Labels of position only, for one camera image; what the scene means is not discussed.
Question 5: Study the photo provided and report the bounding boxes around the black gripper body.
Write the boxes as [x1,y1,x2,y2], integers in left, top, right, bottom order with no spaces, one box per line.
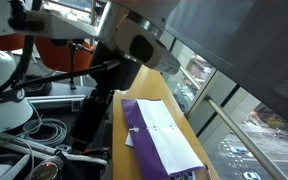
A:
[89,42,142,103]

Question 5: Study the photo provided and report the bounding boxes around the purple folder with white inside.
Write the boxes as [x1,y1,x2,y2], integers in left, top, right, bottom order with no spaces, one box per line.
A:
[121,98,207,180]

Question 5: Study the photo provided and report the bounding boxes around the red black clamp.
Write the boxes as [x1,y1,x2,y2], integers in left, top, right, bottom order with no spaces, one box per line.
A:
[80,147,112,158]

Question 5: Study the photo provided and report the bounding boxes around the aluminium extrusion bar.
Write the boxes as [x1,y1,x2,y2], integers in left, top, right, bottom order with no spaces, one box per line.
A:
[25,94,87,111]

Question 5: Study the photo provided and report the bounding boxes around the white paper sheet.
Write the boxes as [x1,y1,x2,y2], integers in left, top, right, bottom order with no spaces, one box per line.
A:
[124,131,135,148]

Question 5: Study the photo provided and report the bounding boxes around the orange chair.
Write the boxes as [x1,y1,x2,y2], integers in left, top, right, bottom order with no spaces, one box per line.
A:
[0,33,27,52]
[33,35,95,73]

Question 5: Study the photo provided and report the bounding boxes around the round metal gadget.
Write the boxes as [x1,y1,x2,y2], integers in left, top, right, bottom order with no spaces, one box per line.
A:
[30,160,60,180]

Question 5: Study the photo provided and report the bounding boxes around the black white marker board sheet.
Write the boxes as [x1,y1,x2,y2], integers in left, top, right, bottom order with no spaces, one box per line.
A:
[170,170,197,180]

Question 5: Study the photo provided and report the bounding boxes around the grey metal window railing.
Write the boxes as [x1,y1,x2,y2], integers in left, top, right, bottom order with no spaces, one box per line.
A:
[178,64,288,180]

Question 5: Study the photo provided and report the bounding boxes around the blue car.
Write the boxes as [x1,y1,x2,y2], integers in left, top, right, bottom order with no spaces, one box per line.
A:
[228,144,248,155]

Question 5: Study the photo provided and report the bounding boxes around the white car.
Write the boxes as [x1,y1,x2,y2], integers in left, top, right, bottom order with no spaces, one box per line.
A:
[243,170,262,180]

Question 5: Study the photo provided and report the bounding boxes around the grey metal tube frame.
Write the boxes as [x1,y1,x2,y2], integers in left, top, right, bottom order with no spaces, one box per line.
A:
[0,133,110,180]

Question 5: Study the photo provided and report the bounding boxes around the grey coiled cable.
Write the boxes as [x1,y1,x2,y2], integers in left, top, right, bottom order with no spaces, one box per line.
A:
[18,118,68,148]

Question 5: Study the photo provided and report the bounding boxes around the black camera stand pole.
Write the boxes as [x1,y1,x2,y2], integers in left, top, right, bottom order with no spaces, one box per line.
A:
[68,41,95,91]

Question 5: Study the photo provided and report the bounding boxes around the black coiled cable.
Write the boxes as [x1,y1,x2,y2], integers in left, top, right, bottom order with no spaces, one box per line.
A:
[23,73,54,97]

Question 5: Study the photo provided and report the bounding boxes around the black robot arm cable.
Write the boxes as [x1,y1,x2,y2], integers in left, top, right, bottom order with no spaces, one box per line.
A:
[0,0,122,98]

